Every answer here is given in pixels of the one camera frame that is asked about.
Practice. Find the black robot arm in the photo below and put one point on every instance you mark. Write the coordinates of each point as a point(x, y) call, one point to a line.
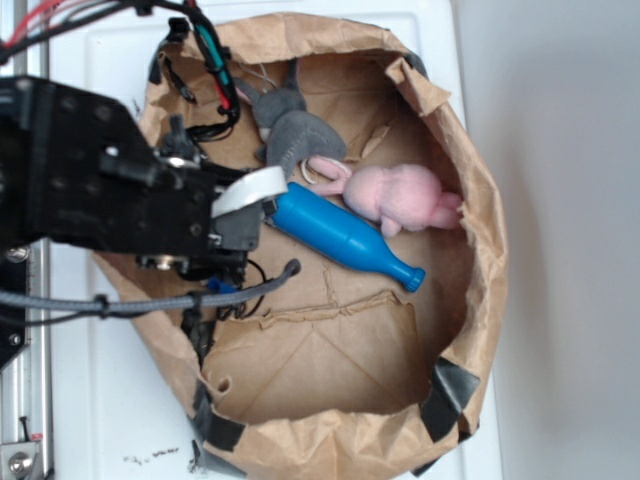
point(76, 169)

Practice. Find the black mounting bracket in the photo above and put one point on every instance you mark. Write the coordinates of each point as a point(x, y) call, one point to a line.
point(15, 278)

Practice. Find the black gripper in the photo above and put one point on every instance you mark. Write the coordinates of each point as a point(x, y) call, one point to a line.
point(212, 218)

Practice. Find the aluminium rail frame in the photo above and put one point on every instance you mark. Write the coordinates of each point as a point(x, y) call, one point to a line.
point(26, 392)

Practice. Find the blue plastic bottle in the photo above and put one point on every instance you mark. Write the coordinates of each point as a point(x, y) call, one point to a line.
point(340, 236)

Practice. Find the grey plush bunny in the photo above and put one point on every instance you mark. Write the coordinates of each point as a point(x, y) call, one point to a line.
point(290, 134)

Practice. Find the brown paper bag tray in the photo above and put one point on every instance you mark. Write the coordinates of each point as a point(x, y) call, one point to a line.
point(342, 374)

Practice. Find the pink plush bunny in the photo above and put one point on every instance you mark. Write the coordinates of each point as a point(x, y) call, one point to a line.
point(404, 197)

